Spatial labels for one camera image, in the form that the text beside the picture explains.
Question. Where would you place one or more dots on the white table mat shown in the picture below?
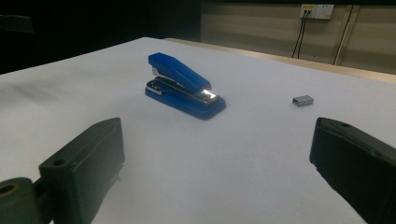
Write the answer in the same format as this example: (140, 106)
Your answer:
(218, 161)

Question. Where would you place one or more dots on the blue stapler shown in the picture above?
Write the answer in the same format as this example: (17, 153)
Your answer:
(183, 76)

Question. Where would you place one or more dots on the metal staple strip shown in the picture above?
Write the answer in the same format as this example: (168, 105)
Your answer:
(302, 100)

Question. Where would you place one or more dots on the wooden table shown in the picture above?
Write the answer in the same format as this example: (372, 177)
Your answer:
(311, 63)

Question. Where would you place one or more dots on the white wall socket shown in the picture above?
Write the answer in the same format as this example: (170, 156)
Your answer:
(323, 11)

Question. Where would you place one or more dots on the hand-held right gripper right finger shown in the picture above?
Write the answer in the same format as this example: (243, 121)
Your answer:
(361, 168)

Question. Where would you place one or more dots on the black curtain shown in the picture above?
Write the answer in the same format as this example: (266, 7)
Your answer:
(93, 28)

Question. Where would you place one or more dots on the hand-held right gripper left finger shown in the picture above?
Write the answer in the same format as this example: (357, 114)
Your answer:
(87, 168)

